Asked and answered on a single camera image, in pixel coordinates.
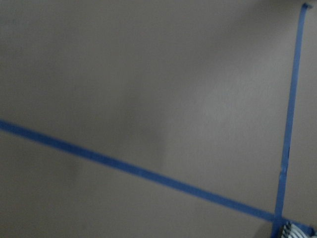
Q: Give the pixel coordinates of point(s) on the striped collared shirt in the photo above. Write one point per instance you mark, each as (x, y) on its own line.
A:
(290, 230)

